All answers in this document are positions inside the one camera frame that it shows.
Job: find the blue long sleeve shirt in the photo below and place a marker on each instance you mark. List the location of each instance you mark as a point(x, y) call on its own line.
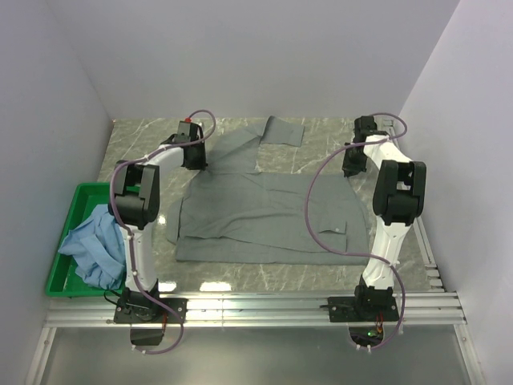
point(97, 247)

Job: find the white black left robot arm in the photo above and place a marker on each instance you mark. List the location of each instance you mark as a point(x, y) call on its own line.
point(134, 202)

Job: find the aluminium mounting rail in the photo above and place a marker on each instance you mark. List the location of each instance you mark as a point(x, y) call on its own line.
point(256, 310)

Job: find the grey long sleeve shirt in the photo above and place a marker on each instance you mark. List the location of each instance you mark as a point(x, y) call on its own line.
point(232, 213)

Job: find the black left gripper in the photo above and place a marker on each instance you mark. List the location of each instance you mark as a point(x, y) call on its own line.
point(202, 164)

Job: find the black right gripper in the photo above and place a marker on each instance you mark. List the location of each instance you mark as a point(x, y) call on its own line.
point(349, 168)

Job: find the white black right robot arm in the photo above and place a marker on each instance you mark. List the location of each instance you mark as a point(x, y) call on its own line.
point(398, 200)

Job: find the green plastic bin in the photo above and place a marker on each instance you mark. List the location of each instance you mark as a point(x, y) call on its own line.
point(63, 281)

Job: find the aluminium side rail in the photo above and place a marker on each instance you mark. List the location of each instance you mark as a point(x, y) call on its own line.
point(416, 264)

